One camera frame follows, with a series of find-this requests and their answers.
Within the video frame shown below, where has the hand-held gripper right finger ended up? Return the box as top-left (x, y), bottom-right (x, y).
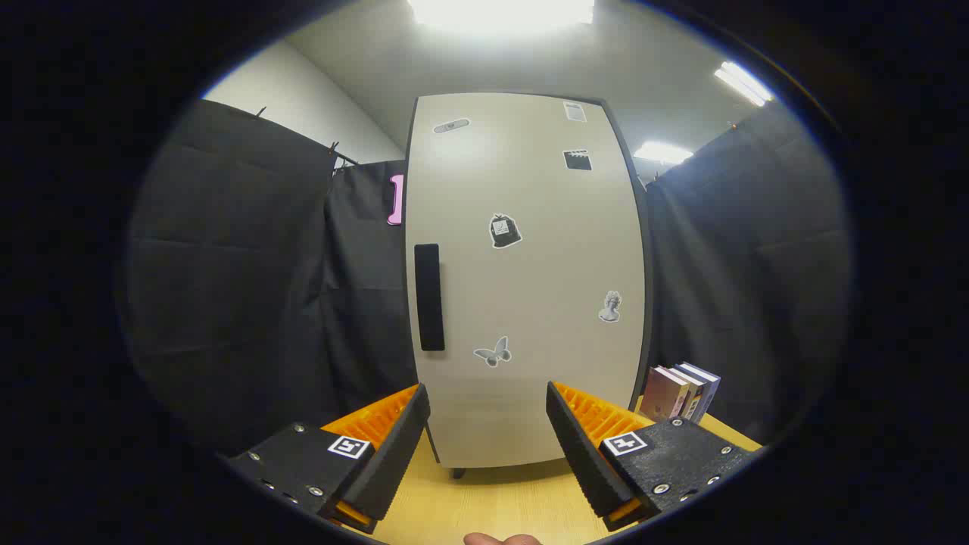
top-left (547, 381), bottom-right (762, 533)

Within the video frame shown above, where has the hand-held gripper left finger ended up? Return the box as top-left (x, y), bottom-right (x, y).
top-left (227, 383), bottom-right (432, 535)

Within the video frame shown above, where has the black door handle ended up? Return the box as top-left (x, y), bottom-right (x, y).
top-left (414, 243), bottom-right (446, 352)

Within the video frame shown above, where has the pink cover book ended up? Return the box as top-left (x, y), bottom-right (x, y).
top-left (640, 366), bottom-right (690, 422)

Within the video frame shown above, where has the white spine book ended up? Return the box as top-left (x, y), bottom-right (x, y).
top-left (670, 365), bottom-right (706, 421)

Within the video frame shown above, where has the grey cabinet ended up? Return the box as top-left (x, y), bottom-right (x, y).
top-left (405, 92), bottom-right (655, 480)

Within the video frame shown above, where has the black backdrop cloth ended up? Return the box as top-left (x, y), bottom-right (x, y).
top-left (125, 98), bottom-right (852, 455)

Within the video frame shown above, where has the small ceiling light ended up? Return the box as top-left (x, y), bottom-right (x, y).
top-left (634, 140), bottom-right (693, 165)

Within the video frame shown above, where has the large ceiling light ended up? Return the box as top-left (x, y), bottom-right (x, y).
top-left (409, 0), bottom-right (595, 35)

